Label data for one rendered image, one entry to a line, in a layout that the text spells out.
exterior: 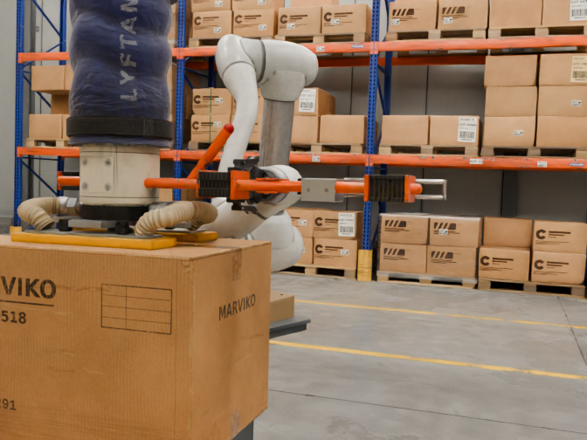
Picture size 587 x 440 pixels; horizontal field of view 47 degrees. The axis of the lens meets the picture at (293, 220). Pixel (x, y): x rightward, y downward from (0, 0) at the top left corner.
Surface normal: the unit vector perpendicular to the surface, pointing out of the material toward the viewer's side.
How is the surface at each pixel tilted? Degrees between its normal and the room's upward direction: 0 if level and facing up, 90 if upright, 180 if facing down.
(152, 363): 90
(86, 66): 78
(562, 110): 95
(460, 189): 90
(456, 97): 90
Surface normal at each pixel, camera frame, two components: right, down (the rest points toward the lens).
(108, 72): 0.16, -0.22
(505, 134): -0.36, 0.12
